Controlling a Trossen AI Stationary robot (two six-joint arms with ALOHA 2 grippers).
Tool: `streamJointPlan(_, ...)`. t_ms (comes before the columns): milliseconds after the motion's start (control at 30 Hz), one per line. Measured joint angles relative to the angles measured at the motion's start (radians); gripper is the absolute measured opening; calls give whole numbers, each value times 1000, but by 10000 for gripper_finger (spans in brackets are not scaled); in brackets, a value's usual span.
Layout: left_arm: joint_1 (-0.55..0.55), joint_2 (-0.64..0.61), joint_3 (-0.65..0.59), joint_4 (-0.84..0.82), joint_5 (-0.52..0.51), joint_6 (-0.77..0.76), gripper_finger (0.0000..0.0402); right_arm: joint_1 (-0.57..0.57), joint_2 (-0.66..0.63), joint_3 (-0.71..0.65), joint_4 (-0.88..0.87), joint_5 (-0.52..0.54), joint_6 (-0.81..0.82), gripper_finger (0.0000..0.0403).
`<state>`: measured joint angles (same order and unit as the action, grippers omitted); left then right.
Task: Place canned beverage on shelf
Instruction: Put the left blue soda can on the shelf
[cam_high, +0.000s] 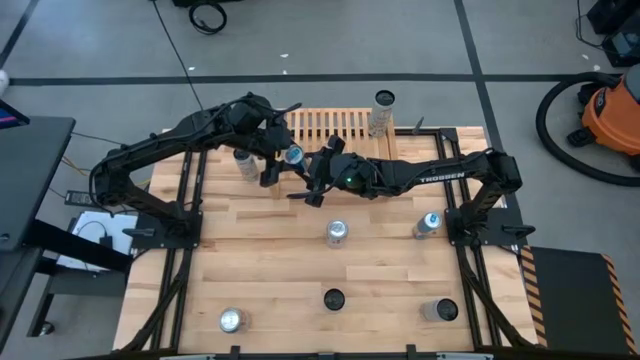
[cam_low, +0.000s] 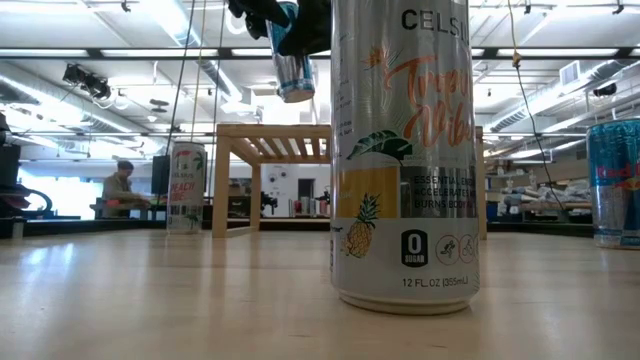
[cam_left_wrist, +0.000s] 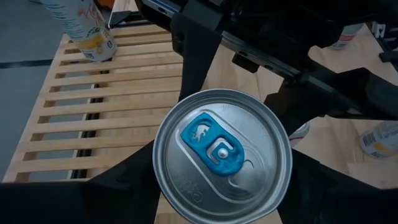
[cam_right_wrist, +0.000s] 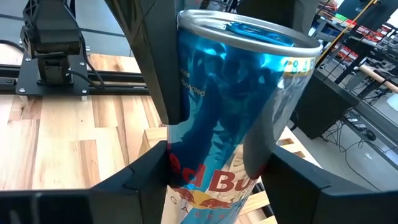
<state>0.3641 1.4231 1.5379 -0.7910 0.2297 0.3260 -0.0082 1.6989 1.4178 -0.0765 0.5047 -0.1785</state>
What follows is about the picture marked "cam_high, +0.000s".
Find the coiled black cable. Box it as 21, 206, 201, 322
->
187, 1, 229, 36

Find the black side desk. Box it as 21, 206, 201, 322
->
0, 115, 134, 351

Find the Celsius Peach Vibe can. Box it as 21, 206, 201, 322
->
419, 297, 460, 323
233, 148, 261, 183

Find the black aluminium rig frame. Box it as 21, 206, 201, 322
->
113, 127, 539, 360

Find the black power adapter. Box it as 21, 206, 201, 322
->
63, 189, 106, 208

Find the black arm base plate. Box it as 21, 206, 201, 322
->
130, 209, 204, 250
446, 207, 536, 247

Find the silver Diet Coke can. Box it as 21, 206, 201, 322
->
218, 306, 250, 335
325, 218, 350, 250

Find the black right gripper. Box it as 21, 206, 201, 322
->
287, 134, 351, 208

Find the blue silver Red Bull can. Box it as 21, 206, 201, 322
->
412, 211, 444, 241
283, 144, 307, 171

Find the yellow floor cable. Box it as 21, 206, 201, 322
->
59, 154, 151, 189

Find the long black floor cable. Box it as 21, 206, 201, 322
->
149, 0, 206, 111

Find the black equipment case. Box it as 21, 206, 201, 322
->
585, 0, 640, 69

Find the black yellow hazard mat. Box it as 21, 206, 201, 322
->
518, 244, 640, 357

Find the Celsius Tropical Vibe can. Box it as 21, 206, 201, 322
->
367, 88, 397, 139
322, 287, 347, 313

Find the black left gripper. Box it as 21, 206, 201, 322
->
257, 102, 303, 190

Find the slatted wooden shelf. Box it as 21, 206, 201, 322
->
268, 107, 401, 201

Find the laptop screen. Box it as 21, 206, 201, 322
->
0, 98, 30, 130

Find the orange shop vacuum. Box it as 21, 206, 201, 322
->
567, 64, 640, 171
535, 71, 640, 189

